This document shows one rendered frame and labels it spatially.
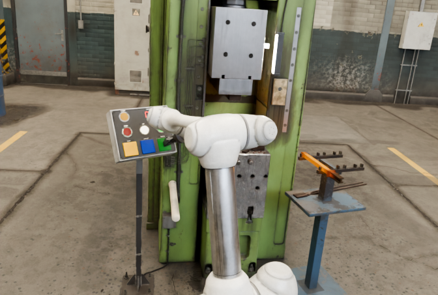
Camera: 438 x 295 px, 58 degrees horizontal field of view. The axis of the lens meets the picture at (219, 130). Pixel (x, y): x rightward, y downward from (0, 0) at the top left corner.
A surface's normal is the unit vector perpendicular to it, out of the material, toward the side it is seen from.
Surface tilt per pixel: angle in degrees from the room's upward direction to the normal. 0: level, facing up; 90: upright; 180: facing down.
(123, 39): 90
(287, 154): 90
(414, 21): 90
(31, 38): 90
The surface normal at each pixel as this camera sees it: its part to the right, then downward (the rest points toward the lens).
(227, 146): 0.46, 0.10
